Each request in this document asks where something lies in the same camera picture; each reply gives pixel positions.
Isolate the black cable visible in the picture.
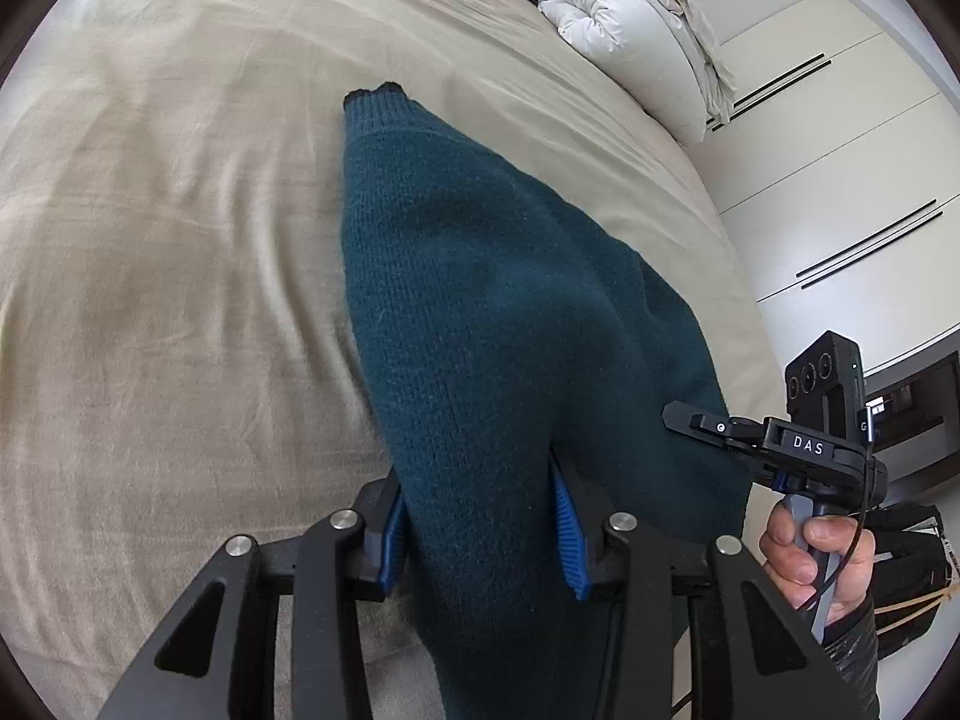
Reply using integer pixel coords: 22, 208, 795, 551
794, 418, 879, 616

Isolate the person's right hand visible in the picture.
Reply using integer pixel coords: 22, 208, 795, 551
758, 500, 879, 628

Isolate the dark green knit sweater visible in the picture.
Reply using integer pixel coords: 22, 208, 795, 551
342, 83, 750, 718

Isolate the white wardrobe with black handles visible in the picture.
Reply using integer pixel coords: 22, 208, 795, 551
690, 0, 958, 371

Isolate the white folded duvet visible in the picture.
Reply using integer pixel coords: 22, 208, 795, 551
539, 0, 736, 146

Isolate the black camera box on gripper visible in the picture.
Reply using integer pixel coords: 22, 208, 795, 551
784, 330, 869, 445

